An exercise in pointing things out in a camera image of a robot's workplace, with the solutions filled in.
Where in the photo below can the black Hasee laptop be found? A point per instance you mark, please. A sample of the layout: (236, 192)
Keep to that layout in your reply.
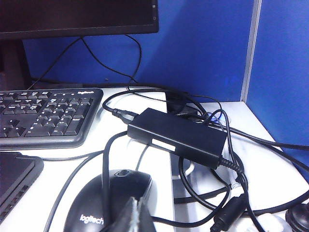
(14, 174)

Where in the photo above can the black Logitech keyboard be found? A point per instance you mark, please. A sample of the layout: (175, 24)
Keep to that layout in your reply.
(48, 113)

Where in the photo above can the silver partition post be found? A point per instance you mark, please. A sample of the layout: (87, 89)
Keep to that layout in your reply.
(251, 48)

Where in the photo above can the black ASUS monitor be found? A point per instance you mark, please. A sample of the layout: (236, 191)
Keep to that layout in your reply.
(72, 17)

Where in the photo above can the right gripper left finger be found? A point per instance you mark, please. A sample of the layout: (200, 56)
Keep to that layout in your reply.
(125, 217)

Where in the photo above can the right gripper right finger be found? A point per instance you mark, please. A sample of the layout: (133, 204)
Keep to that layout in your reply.
(143, 217)

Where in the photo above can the small blue round object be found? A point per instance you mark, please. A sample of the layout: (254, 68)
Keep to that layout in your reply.
(216, 119)

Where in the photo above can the black laptop power adapter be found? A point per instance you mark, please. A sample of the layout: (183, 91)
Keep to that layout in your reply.
(178, 137)

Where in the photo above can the black Logitech mouse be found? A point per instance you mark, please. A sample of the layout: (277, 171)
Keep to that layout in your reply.
(91, 200)

